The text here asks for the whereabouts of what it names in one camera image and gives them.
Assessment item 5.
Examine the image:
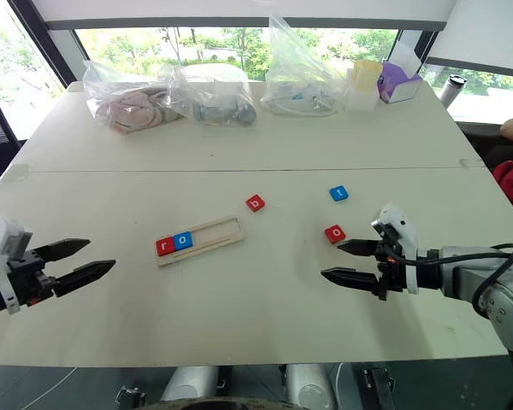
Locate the plastic bag with pink items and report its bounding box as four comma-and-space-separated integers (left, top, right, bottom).
81, 58, 186, 136

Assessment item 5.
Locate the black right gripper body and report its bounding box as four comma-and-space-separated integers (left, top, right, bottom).
373, 224, 408, 302

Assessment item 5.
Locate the tall clear plastic bag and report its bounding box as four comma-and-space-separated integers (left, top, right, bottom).
259, 14, 348, 118

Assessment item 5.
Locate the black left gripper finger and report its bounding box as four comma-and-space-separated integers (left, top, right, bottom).
32, 237, 91, 265
52, 259, 117, 299

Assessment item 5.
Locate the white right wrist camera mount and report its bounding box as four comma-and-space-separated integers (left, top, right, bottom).
370, 202, 421, 296

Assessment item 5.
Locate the plastic bag with grey items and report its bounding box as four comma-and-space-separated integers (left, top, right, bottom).
165, 63, 258, 127

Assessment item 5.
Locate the red letter tile o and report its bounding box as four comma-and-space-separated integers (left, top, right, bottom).
324, 224, 347, 245

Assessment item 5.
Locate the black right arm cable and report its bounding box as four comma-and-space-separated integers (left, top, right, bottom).
403, 243, 513, 319

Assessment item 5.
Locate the blue letter tile o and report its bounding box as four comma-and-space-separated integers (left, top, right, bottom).
173, 231, 195, 252

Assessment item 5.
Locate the silver rounded robot leg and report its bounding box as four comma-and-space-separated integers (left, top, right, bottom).
285, 363, 337, 410
159, 366, 220, 403

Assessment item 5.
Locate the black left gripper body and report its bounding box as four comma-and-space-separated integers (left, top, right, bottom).
7, 249, 60, 308

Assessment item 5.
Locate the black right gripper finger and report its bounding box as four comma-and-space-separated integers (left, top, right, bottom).
336, 238, 382, 258
320, 266, 380, 295

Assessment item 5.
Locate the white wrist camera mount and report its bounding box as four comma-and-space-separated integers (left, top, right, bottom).
370, 202, 421, 296
0, 217, 33, 315

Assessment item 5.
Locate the red letter tile b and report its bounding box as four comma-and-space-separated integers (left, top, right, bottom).
245, 195, 268, 214

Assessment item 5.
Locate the black metal bracket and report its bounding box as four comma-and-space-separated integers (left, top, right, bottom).
115, 384, 147, 410
363, 366, 397, 410

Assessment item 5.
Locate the pale yellow cup stack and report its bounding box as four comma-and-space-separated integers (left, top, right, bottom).
351, 59, 384, 93

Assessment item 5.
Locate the wooden letter tray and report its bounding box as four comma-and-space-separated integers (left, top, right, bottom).
155, 215, 246, 268

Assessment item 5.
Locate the steel tumbler with lid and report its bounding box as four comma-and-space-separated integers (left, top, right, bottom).
441, 73, 468, 106

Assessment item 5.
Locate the white paper sheet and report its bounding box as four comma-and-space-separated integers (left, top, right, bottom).
386, 39, 423, 80

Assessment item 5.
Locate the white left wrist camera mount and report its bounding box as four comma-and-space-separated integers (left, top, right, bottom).
0, 217, 33, 315

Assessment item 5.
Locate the translucent plastic container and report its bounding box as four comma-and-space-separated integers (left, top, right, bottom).
344, 67, 380, 114

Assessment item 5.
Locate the purple cardboard box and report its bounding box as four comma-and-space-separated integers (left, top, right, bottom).
377, 61, 425, 105

